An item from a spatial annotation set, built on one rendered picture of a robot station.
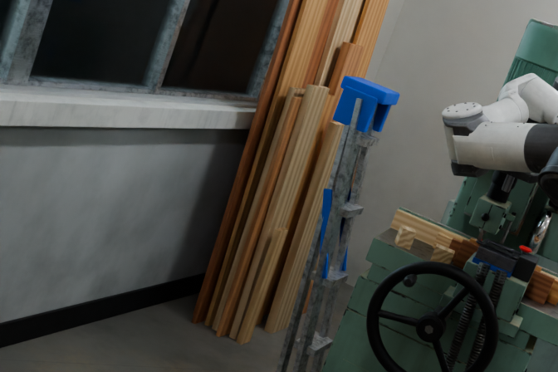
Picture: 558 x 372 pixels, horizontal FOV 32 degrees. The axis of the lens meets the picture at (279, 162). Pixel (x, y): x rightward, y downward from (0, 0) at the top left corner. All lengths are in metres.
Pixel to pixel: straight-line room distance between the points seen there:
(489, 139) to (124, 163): 1.78
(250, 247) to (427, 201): 1.43
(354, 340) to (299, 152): 1.46
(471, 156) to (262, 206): 1.96
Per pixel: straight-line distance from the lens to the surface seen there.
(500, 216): 2.42
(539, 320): 2.34
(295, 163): 3.76
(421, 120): 4.96
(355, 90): 3.21
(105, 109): 3.04
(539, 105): 2.12
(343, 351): 2.44
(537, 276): 2.39
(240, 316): 3.88
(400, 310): 2.38
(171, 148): 3.57
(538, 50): 2.36
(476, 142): 1.85
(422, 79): 4.97
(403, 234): 2.37
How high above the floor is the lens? 1.44
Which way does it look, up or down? 11 degrees down
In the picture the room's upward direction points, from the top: 20 degrees clockwise
